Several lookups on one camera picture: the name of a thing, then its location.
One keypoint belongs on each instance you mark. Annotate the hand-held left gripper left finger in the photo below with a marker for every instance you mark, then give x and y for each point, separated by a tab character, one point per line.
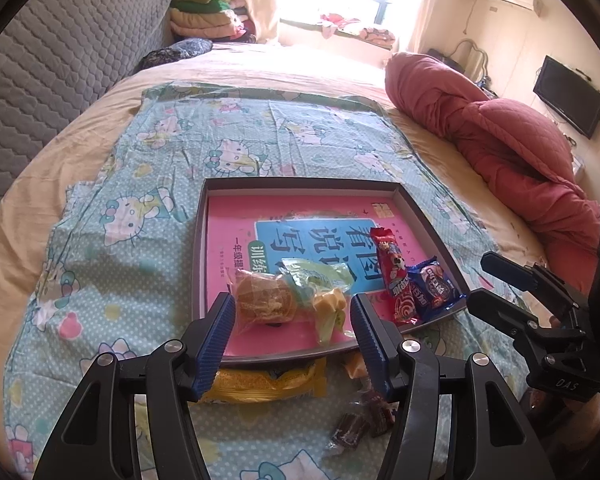
215	340

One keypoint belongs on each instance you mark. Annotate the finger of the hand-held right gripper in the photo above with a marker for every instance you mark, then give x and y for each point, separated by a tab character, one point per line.
500	312
510	267

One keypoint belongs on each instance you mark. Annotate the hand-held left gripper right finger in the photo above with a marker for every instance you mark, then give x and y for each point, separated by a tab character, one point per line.
370	345

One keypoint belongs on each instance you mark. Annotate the orange snack packet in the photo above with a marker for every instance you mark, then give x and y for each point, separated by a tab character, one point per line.
357	366

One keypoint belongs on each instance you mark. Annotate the long yellow snack packet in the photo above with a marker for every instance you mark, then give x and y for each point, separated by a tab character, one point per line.
260	382

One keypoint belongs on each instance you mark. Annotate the dark candy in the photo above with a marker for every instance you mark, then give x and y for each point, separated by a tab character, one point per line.
377	410
350	430

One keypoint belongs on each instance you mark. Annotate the round cake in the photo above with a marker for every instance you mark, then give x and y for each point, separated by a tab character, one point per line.
265	297

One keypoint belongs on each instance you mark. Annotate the blue cookie packet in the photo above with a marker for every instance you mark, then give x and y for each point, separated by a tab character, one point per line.
437	290

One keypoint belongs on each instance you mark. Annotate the green pastry packet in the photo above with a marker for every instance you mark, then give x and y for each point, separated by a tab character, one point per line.
320	285

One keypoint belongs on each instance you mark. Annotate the long red snack packet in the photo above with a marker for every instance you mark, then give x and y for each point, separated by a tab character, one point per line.
392	270

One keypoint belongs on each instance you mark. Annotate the shallow cardboard box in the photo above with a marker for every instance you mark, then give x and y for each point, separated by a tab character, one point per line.
305	186

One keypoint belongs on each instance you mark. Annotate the red quilt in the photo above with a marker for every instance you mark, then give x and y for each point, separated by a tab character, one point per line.
480	125

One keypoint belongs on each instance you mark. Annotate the light blue printed blanket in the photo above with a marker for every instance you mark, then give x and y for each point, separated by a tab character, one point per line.
155	185

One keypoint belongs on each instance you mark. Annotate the black television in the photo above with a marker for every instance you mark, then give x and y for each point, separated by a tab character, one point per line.
570	95

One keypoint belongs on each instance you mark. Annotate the white metal rack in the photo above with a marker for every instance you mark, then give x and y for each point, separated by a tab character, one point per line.
472	55

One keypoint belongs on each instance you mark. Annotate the black bag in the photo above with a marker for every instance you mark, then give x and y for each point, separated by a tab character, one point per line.
445	60

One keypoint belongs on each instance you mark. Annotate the clothes on windowsill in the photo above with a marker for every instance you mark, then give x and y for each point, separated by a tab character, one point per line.
360	30

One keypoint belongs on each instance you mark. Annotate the dark patterned pillow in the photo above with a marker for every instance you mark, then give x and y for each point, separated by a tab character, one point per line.
180	52

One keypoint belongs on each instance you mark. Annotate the peach folded blanket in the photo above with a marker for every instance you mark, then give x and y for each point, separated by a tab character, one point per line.
205	25

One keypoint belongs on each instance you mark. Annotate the grey quilted headboard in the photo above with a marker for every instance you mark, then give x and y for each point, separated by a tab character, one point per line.
55	60

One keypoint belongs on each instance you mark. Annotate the cream curtain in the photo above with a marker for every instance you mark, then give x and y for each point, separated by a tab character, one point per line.
262	0

